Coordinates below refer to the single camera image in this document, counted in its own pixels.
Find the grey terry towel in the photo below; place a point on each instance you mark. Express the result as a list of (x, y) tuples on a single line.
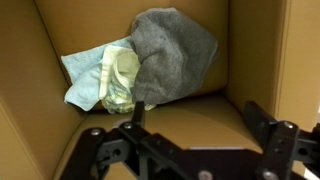
[(173, 53)]

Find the brown armchair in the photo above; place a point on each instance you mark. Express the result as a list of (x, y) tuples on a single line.
[(30, 83)]

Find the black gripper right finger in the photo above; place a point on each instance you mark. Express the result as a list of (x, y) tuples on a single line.
[(260, 123)]

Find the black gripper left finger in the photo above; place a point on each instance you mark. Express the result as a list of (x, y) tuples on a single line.
[(139, 113)]

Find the light blue towel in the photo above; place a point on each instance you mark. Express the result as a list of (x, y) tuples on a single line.
[(83, 80)]

